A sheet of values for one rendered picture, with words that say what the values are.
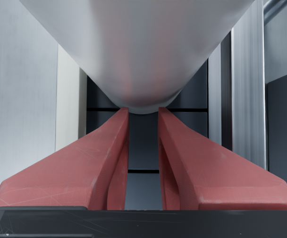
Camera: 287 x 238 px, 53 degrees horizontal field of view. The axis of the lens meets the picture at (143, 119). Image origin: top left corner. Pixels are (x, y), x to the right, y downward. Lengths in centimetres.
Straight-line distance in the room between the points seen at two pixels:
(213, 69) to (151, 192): 9
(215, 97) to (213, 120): 1
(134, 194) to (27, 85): 13
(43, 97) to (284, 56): 20
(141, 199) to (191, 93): 7
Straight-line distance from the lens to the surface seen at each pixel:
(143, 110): 15
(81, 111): 16
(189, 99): 18
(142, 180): 18
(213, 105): 19
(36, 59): 25
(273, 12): 24
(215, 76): 19
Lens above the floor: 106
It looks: 87 degrees down
